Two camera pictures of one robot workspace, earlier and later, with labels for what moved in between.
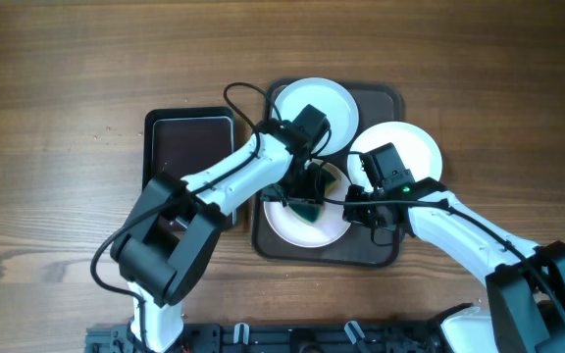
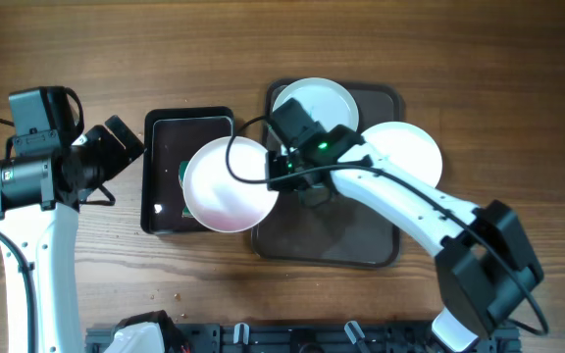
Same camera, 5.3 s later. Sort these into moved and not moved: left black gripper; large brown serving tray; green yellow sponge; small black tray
Moved: left black gripper; green yellow sponge
Not moved: large brown serving tray; small black tray
